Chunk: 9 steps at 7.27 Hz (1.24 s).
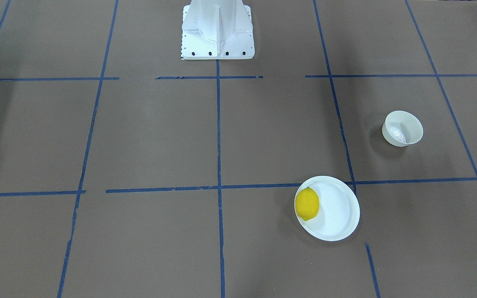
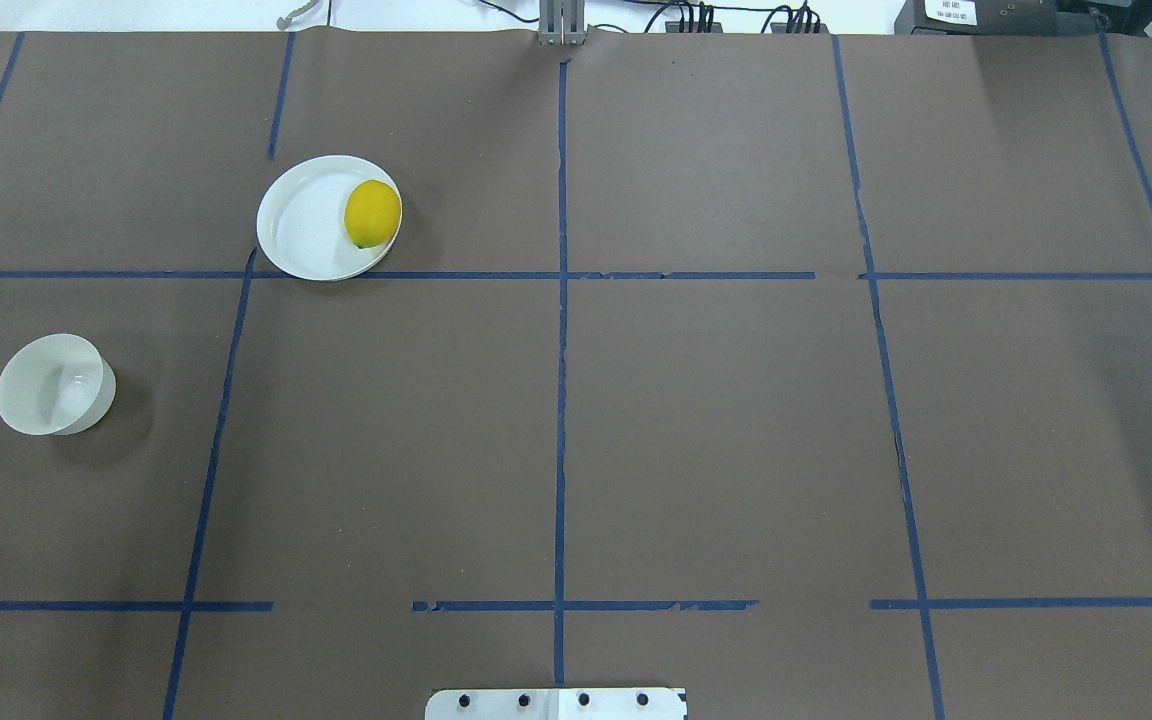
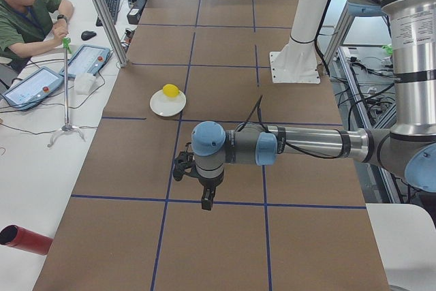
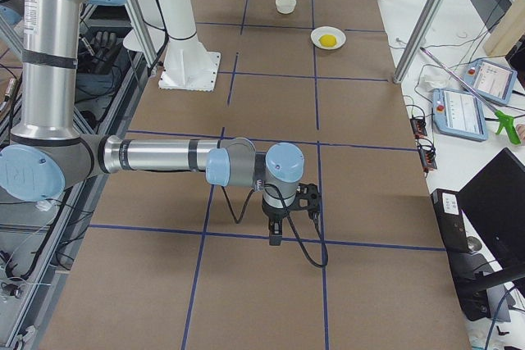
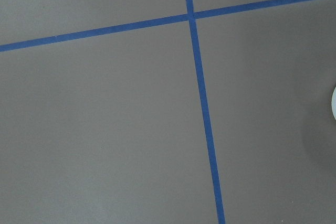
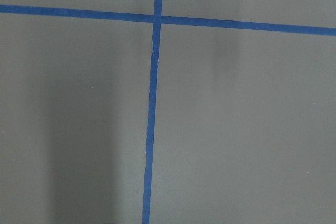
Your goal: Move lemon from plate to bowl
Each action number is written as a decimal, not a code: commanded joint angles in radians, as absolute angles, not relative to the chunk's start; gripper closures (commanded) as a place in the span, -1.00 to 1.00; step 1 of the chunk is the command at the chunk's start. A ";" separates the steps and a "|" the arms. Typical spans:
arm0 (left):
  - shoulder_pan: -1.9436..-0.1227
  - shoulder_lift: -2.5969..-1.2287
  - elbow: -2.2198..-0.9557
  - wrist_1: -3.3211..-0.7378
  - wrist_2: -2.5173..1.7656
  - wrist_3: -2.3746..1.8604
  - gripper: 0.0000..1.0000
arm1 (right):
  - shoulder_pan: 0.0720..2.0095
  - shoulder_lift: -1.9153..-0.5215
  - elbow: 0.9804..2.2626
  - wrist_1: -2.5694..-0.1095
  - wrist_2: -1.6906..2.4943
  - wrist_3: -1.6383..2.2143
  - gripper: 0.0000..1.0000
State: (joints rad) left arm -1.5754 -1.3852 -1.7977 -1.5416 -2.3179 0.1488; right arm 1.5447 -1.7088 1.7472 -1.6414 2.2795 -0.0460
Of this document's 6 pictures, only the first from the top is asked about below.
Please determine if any yellow lemon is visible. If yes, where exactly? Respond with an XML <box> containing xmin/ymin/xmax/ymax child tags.
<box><xmin>294</xmin><ymin>187</ymin><xmax>320</xmax><ymax>221</ymax></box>

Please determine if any white round plate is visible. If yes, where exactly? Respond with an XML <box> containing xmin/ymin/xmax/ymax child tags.
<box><xmin>295</xmin><ymin>175</ymin><xmax>360</xmax><ymax>242</ymax></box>

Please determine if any small white bowl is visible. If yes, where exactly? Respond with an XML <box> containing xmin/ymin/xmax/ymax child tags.
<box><xmin>382</xmin><ymin>110</ymin><xmax>424</xmax><ymax>147</ymax></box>

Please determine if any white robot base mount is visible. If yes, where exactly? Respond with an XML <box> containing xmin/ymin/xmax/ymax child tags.
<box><xmin>181</xmin><ymin>0</ymin><xmax>255</xmax><ymax>60</ymax></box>

